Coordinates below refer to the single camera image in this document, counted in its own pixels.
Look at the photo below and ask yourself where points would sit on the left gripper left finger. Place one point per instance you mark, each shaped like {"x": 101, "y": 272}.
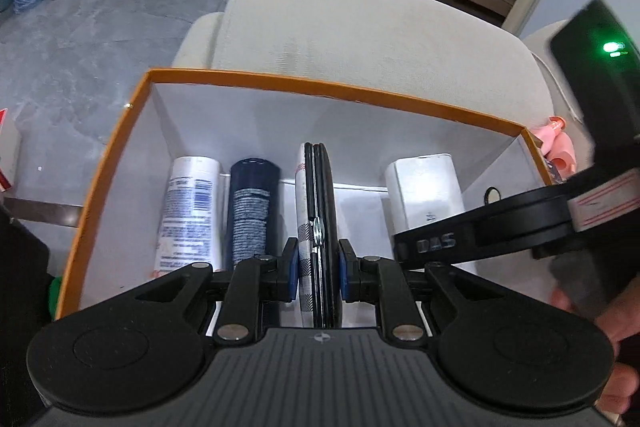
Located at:
{"x": 250, "y": 294}

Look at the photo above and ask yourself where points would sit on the orange cardboard box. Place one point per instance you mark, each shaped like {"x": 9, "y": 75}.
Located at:
{"x": 231, "y": 116}

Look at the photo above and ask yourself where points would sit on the beige sofa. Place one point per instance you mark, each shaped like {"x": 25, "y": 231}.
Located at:
{"x": 422, "y": 48}

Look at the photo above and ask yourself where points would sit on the white tube bottle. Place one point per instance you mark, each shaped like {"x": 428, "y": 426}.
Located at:
{"x": 189, "y": 230}

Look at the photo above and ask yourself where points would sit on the plaid manicure case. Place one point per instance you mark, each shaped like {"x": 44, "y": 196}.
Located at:
{"x": 319, "y": 273}

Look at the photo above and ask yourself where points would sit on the dark blue spray can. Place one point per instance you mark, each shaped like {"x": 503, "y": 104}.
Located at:
{"x": 252, "y": 217}

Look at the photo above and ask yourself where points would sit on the person right hand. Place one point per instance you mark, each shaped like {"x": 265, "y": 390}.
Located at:
{"x": 619, "y": 321}

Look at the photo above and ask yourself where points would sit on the pink foam cylinder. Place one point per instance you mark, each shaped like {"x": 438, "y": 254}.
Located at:
{"x": 562, "y": 155}

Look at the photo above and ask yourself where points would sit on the long white box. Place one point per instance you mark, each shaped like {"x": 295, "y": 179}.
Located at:
{"x": 422, "y": 190}

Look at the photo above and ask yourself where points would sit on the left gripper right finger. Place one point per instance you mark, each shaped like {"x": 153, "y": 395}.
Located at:
{"x": 380, "y": 282}

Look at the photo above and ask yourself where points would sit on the pink pump bottle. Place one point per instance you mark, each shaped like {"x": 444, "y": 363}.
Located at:
{"x": 546, "y": 134}

